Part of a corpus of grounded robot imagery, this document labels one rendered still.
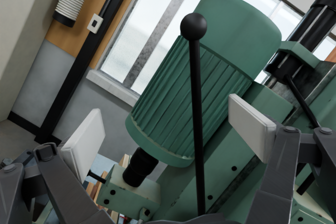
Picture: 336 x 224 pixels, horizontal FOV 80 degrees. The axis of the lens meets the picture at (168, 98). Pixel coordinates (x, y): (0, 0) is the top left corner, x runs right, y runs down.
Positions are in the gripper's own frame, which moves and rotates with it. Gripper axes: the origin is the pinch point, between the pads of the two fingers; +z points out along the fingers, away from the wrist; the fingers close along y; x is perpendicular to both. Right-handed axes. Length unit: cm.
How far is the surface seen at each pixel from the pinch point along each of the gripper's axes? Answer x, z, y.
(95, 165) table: -35, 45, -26
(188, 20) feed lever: 8.7, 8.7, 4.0
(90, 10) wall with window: 29, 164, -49
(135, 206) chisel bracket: -30.2, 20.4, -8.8
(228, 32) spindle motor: 6.7, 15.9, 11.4
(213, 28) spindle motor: 7.5, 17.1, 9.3
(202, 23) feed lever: 8.3, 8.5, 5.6
